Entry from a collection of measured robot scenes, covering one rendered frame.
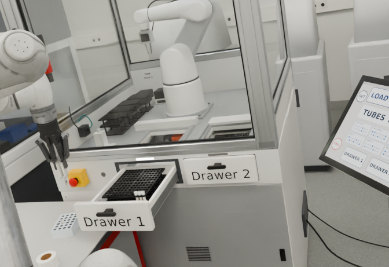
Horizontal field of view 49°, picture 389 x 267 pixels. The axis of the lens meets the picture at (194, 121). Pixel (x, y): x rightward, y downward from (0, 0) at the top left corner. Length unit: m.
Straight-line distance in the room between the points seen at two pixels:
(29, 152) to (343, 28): 3.29
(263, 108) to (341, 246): 1.33
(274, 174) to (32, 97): 0.94
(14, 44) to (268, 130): 0.94
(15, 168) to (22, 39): 1.39
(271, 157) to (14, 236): 0.97
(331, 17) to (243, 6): 3.14
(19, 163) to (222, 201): 1.12
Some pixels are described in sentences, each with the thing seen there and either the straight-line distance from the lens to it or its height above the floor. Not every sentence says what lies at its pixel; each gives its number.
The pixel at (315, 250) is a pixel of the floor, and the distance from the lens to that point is 2.65.
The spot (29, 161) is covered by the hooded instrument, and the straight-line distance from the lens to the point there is 2.42.
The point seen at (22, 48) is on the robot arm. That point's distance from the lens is 1.02.
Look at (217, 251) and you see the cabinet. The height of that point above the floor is 0.48.
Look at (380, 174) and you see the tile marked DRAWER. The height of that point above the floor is 0.99.
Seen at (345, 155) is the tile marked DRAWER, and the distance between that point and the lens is 1.38.
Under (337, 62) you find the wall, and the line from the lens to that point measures 4.67.
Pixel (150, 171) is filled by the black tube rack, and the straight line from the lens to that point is 1.74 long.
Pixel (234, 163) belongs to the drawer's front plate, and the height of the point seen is 0.90.
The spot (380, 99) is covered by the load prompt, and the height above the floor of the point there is 1.15.
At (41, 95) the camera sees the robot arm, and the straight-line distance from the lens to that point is 1.61.
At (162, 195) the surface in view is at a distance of 1.61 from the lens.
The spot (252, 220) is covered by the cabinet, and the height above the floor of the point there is 0.64.
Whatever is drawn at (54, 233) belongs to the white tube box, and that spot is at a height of 0.78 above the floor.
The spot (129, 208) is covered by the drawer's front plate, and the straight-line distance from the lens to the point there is 1.48.
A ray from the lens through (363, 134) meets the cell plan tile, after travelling 1.37.
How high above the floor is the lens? 1.59
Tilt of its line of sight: 18 degrees down
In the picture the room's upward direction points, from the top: 11 degrees counter-clockwise
